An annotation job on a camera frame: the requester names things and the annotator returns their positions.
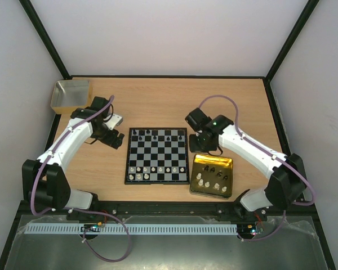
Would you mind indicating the black frame post left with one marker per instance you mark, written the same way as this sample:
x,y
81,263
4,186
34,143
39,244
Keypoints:
x,y
44,36

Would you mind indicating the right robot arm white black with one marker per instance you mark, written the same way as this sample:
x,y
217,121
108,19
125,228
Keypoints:
x,y
285,173

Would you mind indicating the grey slotted cable duct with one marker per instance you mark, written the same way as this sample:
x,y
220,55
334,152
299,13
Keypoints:
x,y
132,229

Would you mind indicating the gold metal tin tray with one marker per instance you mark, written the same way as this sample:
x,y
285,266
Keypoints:
x,y
212,176

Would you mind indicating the black mounting rail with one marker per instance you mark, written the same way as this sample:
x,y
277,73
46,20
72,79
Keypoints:
x,y
220,211

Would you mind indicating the black frame post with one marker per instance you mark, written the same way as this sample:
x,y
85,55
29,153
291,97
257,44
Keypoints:
x,y
44,36
292,37

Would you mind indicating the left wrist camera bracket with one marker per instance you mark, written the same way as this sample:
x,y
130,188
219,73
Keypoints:
x,y
114,121

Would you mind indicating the black and white chessboard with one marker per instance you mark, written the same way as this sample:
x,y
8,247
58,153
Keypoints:
x,y
157,156

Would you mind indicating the black frame post right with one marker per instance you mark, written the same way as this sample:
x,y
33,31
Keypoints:
x,y
292,37

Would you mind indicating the gold metal tin lid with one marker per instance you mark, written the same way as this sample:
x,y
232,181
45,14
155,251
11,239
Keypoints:
x,y
69,95

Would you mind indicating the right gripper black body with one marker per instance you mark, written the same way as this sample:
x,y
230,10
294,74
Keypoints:
x,y
197,144

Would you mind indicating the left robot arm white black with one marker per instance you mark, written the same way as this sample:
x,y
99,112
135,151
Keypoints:
x,y
45,186

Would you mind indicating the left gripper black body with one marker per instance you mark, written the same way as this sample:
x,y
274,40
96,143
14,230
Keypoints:
x,y
101,135

